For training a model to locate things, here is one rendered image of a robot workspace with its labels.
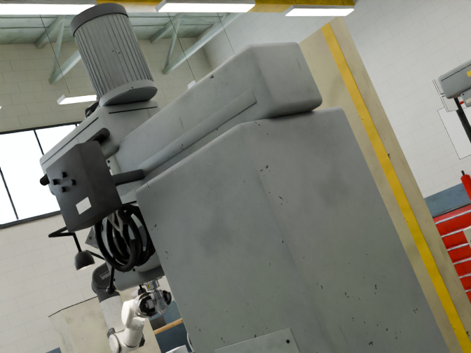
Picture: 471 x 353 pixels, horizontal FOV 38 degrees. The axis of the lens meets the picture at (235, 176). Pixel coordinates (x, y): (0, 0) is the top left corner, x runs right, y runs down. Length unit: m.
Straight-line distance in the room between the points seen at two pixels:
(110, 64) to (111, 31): 0.12
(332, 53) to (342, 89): 0.20
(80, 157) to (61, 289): 8.99
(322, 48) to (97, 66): 1.85
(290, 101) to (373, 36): 10.45
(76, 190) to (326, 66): 2.19
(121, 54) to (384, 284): 1.11
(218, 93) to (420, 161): 10.20
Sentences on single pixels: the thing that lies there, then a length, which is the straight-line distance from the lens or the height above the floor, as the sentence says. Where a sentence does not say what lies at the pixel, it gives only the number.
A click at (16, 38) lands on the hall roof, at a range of 12.13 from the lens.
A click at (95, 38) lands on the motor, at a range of 2.32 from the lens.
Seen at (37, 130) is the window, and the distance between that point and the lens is 11.59.
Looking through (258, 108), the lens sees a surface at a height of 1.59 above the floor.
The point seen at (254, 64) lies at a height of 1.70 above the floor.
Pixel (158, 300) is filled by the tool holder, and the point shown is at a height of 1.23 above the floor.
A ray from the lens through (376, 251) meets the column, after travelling 1.88.
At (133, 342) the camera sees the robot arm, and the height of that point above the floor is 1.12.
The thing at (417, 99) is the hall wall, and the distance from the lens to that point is 11.86.
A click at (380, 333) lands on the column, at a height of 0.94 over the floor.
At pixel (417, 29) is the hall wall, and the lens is 11.81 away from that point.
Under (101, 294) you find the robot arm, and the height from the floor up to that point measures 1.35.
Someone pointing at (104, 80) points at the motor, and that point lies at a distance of 2.28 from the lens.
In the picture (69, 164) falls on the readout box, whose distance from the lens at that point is 2.00.
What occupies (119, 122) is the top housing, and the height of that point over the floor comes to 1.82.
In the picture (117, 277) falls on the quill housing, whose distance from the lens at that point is 2.41.
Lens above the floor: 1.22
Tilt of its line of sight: 8 degrees up
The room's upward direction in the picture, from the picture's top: 22 degrees counter-clockwise
